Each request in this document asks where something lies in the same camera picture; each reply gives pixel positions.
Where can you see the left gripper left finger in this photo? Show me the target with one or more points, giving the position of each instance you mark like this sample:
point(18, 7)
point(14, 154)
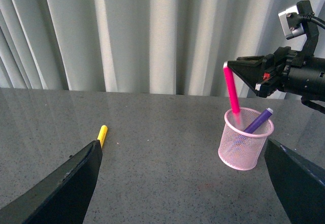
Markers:
point(63, 196)

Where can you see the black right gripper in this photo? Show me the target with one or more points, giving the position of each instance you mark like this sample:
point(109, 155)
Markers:
point(271, 73)

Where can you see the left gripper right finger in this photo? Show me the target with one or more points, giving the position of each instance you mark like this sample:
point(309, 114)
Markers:
point(298, 183)

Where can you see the pink marker pen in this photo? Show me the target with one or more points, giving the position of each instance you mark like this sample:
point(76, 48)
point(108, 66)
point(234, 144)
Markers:
point(231, 87)

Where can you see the purple marker pen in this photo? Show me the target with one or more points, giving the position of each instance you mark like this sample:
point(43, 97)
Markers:
point(257, 122)

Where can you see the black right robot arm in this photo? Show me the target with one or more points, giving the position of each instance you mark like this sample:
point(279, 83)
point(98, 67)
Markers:
point(306, 75)

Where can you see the pink mesh pen cup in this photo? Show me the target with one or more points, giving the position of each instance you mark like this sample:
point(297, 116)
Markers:
point(240, 150)

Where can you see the yellow marker pen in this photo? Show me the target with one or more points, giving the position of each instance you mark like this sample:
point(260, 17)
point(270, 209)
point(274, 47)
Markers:
point(102, 135)

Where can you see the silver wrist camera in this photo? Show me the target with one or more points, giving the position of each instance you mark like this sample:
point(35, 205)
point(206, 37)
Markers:
point(289, 18)

